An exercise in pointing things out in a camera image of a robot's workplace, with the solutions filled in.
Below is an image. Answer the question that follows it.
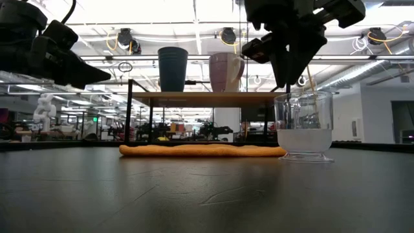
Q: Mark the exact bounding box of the yellow hanging cable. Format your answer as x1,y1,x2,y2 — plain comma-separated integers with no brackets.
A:
305,64,317,94

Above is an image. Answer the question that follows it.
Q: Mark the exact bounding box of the wooden shelf with black legs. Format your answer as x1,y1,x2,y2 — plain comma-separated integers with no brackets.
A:
124,78,292,145

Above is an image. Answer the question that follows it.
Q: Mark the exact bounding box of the clear plastic cup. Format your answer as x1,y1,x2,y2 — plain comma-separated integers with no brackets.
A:
274,91,334,164

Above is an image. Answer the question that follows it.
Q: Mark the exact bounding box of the yellow orange cloth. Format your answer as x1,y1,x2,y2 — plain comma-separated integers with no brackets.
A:
118,143,287,159

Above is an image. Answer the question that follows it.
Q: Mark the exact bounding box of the silver ventilation duct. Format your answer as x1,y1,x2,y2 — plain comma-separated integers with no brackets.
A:
316,45,414,93

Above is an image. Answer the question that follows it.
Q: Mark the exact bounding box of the black metal table frame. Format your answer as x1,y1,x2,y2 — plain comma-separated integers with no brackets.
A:
0,139,414,152

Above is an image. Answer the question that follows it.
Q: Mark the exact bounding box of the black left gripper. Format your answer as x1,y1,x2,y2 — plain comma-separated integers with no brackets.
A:
0,0,112,90

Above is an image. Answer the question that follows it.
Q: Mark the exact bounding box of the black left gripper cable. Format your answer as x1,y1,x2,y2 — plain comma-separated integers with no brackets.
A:
63,0,78,24

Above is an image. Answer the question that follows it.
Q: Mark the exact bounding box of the dark blue plastic cup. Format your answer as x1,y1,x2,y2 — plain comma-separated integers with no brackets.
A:
157,47,189,93

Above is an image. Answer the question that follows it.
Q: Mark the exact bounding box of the black hanging ring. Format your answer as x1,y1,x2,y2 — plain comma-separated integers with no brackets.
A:
118,61,133,74

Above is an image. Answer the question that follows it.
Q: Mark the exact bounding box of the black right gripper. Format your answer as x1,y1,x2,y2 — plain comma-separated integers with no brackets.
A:
241,0,366,89

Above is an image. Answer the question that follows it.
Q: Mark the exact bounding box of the purple white ceramic mug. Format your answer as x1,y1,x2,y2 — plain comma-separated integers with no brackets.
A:
208,52,246,94

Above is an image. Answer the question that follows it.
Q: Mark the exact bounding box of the white robot figure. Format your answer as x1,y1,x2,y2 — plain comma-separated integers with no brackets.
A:
33,93,58,132

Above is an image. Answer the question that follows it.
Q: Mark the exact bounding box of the white wall box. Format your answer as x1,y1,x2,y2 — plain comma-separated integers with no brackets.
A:
351,118,365,143

